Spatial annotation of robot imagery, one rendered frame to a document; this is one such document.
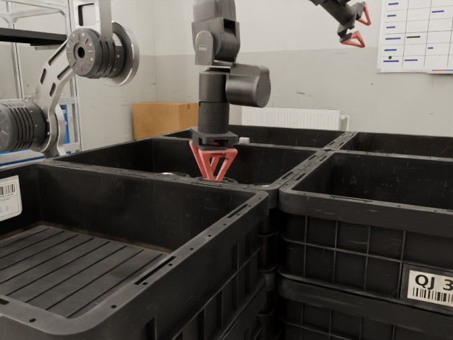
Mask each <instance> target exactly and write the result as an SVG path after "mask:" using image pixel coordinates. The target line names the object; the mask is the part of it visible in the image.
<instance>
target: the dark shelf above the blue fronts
mask: <svg viewBox="0 0 453 340"><path fill-rule="evenodd" d="M66 40H67V35H66V34H56V33H50V32H37V31H31V30H19V29H12V28H0V41H1V42H9V43H26V44H30V46H31V47H34V46H41V45H60V44H63V43H64V42H65V41H66Z"/></svg>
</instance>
